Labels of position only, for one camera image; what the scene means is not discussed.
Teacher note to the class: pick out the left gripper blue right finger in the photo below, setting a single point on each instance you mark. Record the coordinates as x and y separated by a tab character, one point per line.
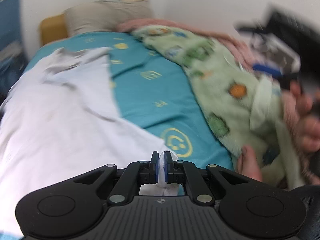
188	175

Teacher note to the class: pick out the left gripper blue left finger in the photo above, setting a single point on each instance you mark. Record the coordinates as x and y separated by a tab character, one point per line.
132	178

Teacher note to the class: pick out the white t-shirt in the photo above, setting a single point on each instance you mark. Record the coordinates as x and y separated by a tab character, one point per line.
60	120

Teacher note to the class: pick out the blue folding chair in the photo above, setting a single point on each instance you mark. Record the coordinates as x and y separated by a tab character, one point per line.
13	57

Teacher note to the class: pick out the person's right hand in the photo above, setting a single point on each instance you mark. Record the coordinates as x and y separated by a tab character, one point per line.
307	135

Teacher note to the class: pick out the teal smiley bed sheet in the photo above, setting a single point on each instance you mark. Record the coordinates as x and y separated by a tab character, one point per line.
153	93

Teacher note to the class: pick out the green cartoon fleece blanket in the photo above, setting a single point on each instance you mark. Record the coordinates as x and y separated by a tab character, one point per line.
240	108

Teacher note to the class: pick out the pink fluffy blanket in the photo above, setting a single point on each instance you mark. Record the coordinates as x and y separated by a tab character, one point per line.
245	58

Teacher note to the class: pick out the grey pillow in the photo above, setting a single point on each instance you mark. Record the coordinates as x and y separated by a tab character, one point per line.
104	15

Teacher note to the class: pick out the yellow headboard cushion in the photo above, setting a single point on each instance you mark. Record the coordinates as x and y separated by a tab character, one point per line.
52	29

